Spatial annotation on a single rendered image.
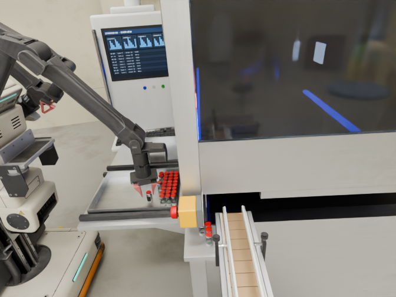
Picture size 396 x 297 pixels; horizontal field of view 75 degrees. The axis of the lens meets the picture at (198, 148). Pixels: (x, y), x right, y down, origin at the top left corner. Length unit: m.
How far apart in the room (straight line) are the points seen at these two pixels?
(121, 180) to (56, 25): 3.36
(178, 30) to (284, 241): 0.81
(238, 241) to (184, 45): 0.58
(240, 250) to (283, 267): 0.40
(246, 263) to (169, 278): 1.17
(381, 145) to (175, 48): 0.66
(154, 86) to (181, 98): 1.07
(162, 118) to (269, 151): 1.17
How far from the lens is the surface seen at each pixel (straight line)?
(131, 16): 1.73
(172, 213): 0.83
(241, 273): 0.78
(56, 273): 1.82
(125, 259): 2.09
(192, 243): 0.91
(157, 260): 2.02
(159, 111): 1.84
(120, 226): 1.03
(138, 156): 0.94
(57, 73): 0.88
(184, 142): 0.76
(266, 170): 0.84
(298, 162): 0.86
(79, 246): 1.91
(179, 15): 0.68
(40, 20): 4.41
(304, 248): 1.13
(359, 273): 1.35
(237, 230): 0.88
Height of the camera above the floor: 1.56
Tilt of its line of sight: 29 degrees down
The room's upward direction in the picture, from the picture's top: 4 degrees counter-clockwise
